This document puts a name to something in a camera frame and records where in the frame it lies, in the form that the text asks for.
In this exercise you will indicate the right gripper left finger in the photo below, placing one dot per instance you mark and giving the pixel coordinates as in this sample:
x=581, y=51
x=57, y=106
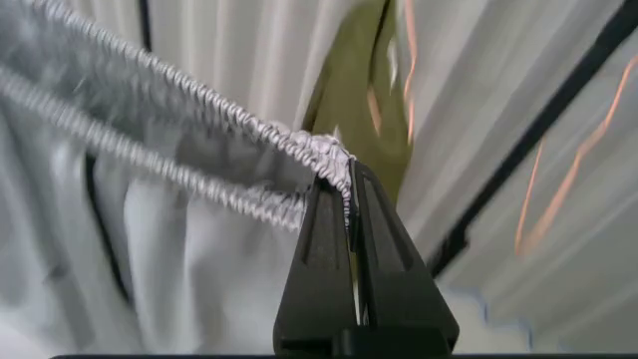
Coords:
x=319, y=289

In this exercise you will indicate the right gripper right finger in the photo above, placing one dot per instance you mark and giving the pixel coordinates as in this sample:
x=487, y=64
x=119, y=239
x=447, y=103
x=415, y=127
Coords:
x=404, y=299

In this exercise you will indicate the pink clothes hanger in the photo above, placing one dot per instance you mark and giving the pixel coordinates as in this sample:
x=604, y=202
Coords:
x=573, y=169
x=410, y=50

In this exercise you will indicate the white curtain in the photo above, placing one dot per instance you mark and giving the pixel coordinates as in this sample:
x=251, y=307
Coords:
x=473, y=100

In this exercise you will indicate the pale grey shorts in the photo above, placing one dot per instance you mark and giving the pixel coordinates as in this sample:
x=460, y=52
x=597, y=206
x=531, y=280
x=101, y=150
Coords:
x=199, y=149

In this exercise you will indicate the green long-sleeved shirt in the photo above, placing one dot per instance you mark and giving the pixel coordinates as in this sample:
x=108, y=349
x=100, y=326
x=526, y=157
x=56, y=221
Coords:
x=349, y=75

